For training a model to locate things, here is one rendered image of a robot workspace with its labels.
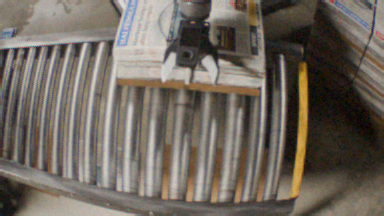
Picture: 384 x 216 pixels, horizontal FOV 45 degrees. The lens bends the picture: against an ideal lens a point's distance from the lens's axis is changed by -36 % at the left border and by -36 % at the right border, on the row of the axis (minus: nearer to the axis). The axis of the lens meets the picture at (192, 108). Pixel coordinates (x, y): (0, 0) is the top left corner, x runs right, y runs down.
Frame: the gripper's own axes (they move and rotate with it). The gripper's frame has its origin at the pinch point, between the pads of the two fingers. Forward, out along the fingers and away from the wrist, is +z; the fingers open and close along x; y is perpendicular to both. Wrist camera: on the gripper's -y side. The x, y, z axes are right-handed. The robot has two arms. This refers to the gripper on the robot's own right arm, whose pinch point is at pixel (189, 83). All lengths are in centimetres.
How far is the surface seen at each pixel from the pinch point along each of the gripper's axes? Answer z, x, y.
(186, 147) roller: 22.4, -0.2, 4.1
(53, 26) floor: 50, 79, 113
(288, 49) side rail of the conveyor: 5.9, -28.0, 31.1
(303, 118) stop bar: 15.7, -32.6, 10.7
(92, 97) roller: 16.5, 27.4, 13.2
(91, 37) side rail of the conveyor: 6.3, 32.6, 30.4
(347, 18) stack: -5, -58, 49
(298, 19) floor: 44, -48, 124
